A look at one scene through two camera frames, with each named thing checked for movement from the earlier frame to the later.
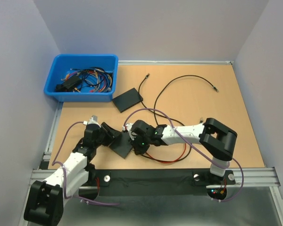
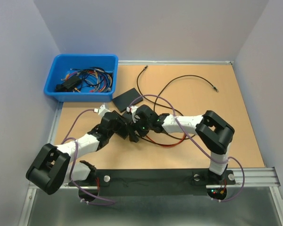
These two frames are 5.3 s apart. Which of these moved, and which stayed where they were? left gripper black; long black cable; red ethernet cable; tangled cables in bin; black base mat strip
Moved: left gripper black; red ethernet cable; long black cable
Stayed: black base mat strip; tangled cables in bin
